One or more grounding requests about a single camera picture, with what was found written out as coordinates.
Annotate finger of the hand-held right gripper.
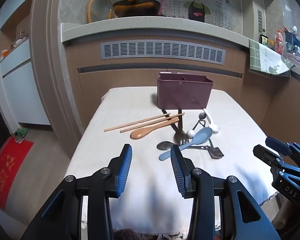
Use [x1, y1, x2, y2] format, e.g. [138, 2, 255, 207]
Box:
[266, 137, 300, 160]
[253, 144, 300, 178]

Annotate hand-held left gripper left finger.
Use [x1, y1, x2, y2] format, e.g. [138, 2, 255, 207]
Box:
[21, 144, 132, 240]

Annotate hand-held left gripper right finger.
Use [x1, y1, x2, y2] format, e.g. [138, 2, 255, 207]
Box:
[170, 144, 282, 240]

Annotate metal spoon with cutout handle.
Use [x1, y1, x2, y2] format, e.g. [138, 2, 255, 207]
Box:
[157, 141, 210, 153]

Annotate blue-grey plastic spoon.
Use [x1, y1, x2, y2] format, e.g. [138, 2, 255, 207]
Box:
[159, 127, 212, 161]

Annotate maroon plastic utensil holder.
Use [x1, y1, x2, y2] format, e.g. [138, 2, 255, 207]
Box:
[157, 72, 214, 109]

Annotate person's right forearm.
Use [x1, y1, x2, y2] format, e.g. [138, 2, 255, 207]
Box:
[272, 197, 294, 233]

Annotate metal slotted spoon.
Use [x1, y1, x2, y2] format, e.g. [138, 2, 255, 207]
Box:
[173, 109, 190, 145]

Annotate wooden spoon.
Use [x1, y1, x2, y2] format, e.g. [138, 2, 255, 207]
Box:
[130, 117, 180, 140]

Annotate black shovel-shaped spoon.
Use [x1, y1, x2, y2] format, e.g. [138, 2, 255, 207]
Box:
[207, 140, 225, 159]

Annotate light wooden chopstick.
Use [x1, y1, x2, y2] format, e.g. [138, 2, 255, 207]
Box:
[104, 113, 170, 132]
[120, 113, 185, 133]

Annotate white ceramic spoon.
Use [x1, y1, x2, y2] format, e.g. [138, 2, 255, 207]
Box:
[203, 108, 220, 133]

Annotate small dark round spoon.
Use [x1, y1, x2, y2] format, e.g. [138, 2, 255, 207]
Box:
[192, 112, 207, 130]

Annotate brown fuzzy clothing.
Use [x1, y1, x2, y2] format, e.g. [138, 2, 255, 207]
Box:
[112, 228, 143, 240]

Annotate green checked towel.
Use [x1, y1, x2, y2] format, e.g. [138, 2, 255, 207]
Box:
[249, 39, 296, 77]

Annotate bottle of red chillies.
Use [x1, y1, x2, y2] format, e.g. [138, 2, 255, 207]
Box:
[275, 29, 284, 55]

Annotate green slippers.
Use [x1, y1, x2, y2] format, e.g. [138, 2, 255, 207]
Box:
[14, 127, 30, 143]

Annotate red floor mat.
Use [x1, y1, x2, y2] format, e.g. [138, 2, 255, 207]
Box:
[0, 135, 34, 212]

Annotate grey vent grille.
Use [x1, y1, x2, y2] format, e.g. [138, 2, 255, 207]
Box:
[100, 41, 226, 65]

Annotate white cabinet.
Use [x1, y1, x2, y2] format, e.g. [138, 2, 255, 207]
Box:
[0, 0, 52, 128]

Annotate grey kitchen counter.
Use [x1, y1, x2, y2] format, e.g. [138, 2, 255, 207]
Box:
[61, 16, 300, 85]

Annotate glass lid with yellow rim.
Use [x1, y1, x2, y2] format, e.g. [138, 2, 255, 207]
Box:
[87, 0, 115, 23]

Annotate wall column vent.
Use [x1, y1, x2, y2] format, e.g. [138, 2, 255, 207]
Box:
[257, 9, 263, 34]

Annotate cartoon figures wall sticker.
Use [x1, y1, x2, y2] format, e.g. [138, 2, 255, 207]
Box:
[140, 0, 232, 28]

